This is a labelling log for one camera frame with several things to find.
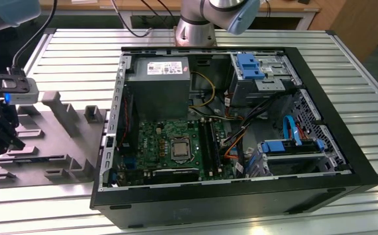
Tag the CPU socket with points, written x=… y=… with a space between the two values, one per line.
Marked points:
x=182 y=139

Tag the black graphics card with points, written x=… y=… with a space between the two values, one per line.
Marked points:
x=175 y=172

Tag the blue VGA port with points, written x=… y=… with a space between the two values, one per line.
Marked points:
x=114 y=178

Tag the silver disk bay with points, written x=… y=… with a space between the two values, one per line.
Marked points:
x=293 y=156

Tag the black RAM slot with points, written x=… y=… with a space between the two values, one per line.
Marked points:
x=209 y=147
x=203 y=147

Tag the blue plastic drive latch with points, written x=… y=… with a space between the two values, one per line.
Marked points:
x=249 y=66

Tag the grey metal drive cage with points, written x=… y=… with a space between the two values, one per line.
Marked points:
x=267 y=93

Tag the wooden desk white frame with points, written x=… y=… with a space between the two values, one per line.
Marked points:
x=274 y=6

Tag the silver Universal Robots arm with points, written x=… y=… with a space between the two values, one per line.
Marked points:
x=195 y=27

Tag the silver CPU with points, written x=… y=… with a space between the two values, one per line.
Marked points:
x=181 y=149

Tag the green Dell motherboard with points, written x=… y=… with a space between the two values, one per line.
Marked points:
x=150 y=159

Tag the grey plastic parts rack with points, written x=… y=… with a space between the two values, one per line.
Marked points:
x=51 y=147

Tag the wooden cabinet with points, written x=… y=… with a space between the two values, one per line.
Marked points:
x=355 y=24

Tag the white board connector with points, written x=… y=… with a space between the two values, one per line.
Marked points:
x=225 y=142

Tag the black open PC case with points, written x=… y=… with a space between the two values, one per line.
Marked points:
x=209 y=203

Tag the grey Dell power supply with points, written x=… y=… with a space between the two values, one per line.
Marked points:
x=157 y=98

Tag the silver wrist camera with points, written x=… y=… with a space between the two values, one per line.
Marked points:
x=23 y=96

